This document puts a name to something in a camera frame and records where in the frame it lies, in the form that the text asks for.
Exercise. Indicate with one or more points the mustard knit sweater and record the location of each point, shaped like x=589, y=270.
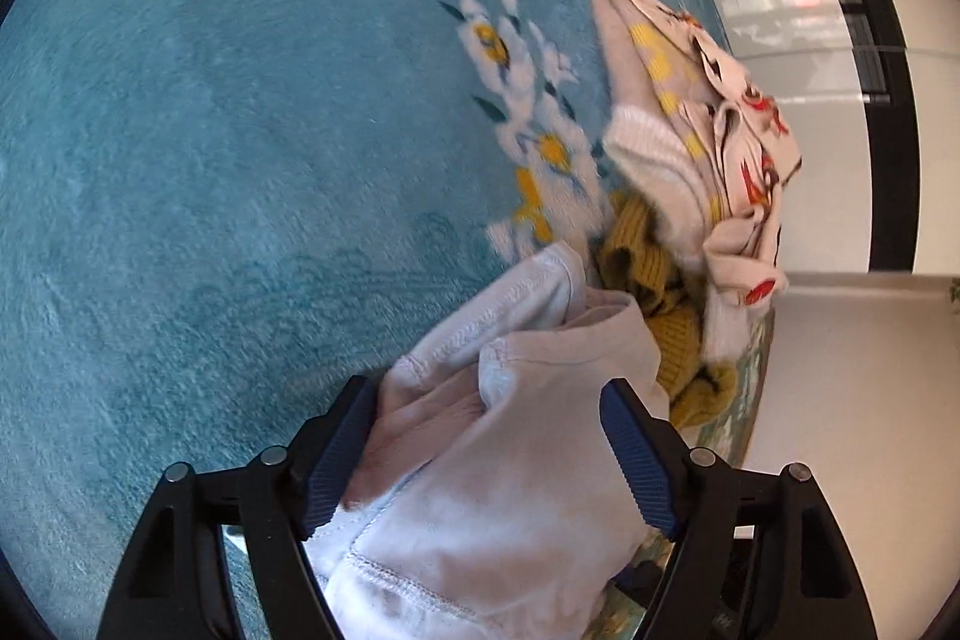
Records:
x=630, y=259

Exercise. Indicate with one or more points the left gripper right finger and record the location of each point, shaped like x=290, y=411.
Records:
x=754, y=555

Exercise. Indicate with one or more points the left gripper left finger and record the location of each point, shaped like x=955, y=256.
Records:
x=173, y=582

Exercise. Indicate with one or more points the beige fuzzy lettered sweater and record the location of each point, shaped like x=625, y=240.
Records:
x=655, y=77

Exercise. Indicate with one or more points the blue floral carpet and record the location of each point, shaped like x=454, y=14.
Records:
x=214, y=212

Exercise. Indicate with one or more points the cream car print garment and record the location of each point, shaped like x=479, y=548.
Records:
x=756, y=155

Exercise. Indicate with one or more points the light blue sweatshirt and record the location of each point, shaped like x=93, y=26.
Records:
x=487, y=502

